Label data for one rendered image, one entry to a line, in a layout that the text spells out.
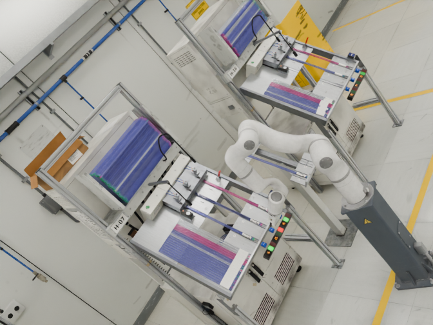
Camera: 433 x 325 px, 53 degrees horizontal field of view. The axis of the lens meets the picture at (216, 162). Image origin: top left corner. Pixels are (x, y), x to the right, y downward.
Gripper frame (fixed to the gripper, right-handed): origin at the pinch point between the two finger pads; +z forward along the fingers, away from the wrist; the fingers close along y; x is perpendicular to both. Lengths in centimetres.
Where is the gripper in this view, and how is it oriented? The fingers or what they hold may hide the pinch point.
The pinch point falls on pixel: (273, 222)
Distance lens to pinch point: 262.4
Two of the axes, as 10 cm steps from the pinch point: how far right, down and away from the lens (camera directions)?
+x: -8.7, -3.7, 3.2
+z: 0.6, 5.7, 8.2
